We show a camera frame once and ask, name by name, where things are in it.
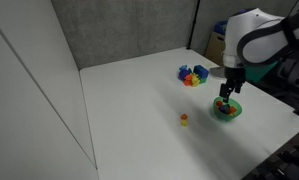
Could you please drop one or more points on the purple toy piece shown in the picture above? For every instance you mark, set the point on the purple toy piece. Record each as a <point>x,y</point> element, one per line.
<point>182,76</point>

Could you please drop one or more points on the green plastic bowl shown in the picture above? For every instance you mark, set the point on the green plastic bowl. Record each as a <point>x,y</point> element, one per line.
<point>227,116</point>

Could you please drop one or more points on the brown cardboard box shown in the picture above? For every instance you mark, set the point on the brown cardboard box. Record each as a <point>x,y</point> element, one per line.
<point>215,46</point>

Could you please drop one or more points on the yellow wooden block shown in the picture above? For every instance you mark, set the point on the yellow wooden block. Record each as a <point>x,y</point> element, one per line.
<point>184,123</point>

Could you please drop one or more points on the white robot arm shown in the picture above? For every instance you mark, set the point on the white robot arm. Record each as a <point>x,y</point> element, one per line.
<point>255,36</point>

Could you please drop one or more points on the black vertical pole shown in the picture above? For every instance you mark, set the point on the black vertical pole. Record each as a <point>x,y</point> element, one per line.
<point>193,25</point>

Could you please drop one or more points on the green toy piece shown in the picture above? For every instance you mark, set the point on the green toy piece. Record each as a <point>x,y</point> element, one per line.
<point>203,80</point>

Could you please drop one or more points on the teal green bin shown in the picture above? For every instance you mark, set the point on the teal green bin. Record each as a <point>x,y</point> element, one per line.
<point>260,71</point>

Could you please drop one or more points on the blue wooden block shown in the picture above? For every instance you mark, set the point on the blue wooden block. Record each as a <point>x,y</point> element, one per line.
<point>225,108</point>

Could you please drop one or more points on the small blue toy piece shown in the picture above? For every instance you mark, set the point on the small blue toy piece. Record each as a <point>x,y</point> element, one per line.
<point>184,69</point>

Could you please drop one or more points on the large blue toy block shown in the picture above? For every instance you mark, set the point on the large blue toy block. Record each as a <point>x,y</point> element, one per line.
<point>201,71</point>

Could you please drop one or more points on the gray metal base plate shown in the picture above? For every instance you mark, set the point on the gray metal base plate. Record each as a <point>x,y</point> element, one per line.
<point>217,71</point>

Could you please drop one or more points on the orange toy piece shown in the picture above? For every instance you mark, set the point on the orange toy piece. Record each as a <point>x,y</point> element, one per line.
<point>188,81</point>

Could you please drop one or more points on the yellow toy piece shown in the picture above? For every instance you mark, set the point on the yellow toy piece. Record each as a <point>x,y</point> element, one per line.
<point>195,80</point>

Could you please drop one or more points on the blue bag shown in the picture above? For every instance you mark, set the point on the blue bag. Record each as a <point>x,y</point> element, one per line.
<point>221,27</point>

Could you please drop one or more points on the orange wooden block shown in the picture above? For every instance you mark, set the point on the orange wooden block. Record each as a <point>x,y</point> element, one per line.
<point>219,103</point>
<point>184,116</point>

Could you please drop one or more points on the black equipment frame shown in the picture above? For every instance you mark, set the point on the black equipment frame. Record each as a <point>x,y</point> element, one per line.
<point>282,160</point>

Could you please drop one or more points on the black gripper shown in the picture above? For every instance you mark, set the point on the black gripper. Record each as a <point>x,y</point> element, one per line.
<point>235,75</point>

